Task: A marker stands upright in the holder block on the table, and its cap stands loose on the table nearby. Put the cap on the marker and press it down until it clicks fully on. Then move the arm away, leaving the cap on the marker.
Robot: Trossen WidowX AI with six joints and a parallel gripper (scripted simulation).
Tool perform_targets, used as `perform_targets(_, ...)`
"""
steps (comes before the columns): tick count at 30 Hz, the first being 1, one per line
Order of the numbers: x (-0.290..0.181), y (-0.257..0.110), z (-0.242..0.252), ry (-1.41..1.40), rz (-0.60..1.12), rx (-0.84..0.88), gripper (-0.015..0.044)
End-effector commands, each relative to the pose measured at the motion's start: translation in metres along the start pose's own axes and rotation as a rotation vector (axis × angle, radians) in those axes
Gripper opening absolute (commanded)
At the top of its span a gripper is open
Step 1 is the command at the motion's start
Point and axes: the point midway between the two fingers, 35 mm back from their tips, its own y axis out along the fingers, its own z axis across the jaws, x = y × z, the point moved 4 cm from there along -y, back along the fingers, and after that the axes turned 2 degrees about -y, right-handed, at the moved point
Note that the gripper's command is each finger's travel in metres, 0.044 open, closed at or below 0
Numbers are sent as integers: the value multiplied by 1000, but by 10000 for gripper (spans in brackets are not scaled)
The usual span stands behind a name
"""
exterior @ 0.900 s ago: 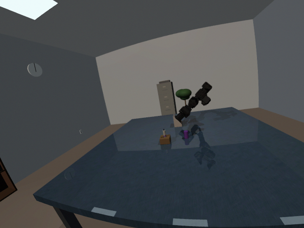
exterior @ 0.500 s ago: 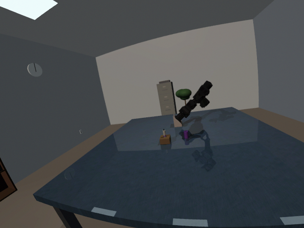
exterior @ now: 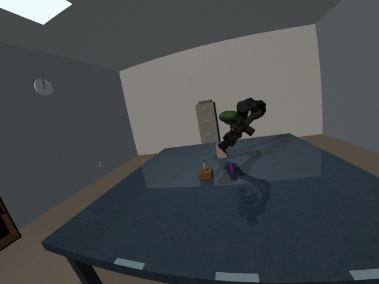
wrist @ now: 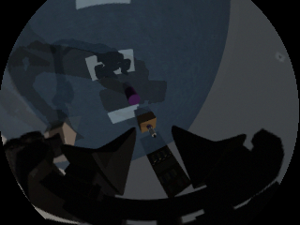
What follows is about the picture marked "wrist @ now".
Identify brown square block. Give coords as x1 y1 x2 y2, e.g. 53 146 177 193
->
138 112 157 132

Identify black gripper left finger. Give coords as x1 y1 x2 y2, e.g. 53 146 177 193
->
60 127 136 196

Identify purple marker cap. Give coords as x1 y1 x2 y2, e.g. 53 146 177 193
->
125 87 140 105

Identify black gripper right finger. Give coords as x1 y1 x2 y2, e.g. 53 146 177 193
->
172 127 247 188

